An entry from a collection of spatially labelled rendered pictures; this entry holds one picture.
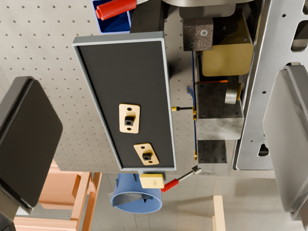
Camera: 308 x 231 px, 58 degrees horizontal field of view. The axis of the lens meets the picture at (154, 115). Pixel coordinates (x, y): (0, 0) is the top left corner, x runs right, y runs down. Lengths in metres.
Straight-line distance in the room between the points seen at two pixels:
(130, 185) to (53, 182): 0.79
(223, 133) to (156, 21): 0.32
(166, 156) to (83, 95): 0.64
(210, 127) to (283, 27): 0.25
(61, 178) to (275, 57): 2.38
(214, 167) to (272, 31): 0.44
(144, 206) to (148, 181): 1.94
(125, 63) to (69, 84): 0.74
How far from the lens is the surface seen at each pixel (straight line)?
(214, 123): 0.63
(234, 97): 0.58
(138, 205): 2.70
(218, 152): 0.89
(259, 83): 0.72
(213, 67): 0.56
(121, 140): 0.60
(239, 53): 0.54
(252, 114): 0.79
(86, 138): 1.44
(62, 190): 2.71
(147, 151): 0.63
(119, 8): 0.42
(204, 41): 0.50
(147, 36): 0.42
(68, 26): 1.01
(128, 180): 2.37
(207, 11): 0.49
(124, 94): 0.50
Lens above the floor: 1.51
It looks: 41 degrees down
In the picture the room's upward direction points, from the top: 175 degrees counter-clockwise
